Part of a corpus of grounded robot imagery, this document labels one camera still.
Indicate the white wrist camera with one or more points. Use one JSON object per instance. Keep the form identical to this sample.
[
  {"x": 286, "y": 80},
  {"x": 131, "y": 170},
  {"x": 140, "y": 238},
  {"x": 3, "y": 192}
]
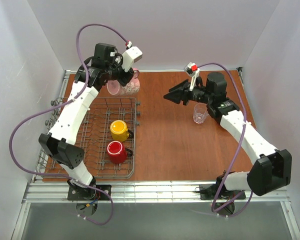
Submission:
[
  {"x": 193, "y": 71},
  {"x": 131, "y": 56}
]

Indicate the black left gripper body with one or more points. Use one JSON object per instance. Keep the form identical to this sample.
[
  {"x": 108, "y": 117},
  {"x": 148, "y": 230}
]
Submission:
[{"x": 125, "y": 77}]

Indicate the pink ghost pattern mug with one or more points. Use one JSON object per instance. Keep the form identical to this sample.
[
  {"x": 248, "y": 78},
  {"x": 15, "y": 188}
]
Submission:
[{"x": 132, "y": 88}]

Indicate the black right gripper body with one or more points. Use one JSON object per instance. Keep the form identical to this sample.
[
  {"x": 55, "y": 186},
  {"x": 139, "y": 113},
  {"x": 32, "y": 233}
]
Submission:
[{"x": 187, "y": 93}]

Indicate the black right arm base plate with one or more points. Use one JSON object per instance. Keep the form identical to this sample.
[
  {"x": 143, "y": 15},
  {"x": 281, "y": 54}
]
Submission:
[{"x": 208, "y": 191}]

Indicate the clear glass cup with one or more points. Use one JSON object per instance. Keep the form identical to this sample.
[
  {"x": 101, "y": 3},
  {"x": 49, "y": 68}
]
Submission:
[{"x": 200, "y": 113}]

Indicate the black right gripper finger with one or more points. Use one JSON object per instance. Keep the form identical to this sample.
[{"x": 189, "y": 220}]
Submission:
[
  {"x": 176, "y": 96},
  {"x": 181, "y": 85}
]

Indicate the aluminium frame rail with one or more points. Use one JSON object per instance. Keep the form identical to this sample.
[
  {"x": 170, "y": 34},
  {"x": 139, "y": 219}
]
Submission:
[{"x": 121, "y": 191}]

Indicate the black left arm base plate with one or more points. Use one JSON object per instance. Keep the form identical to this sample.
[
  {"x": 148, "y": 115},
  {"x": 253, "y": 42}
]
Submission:
[{"x": 85, "y": 194}]

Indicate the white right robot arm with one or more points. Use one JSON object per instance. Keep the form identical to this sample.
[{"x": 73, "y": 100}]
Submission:
[{"x": 271, "y": 167}]

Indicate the bright red mug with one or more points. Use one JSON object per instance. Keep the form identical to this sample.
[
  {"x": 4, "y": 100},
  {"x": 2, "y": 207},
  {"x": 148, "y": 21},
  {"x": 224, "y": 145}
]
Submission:
[{"x": 117, "y": 152}]

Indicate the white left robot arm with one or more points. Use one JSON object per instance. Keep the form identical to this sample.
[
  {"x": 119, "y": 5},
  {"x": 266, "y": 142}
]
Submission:
[{"x": 107, "y": 64}]

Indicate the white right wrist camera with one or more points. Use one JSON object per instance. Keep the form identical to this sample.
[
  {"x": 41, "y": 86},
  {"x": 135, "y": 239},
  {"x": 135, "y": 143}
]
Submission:
[{"x": 193, "y": 71}]

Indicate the yellow mug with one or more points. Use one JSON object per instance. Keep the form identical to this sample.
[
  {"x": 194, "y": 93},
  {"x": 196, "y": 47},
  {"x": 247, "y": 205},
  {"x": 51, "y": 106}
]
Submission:
[{"x": 120, "y": 131}]

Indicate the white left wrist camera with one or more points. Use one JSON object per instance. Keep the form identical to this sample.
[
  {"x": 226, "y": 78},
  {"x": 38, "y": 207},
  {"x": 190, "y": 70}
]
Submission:
[{"x": 131, "y": 56}]

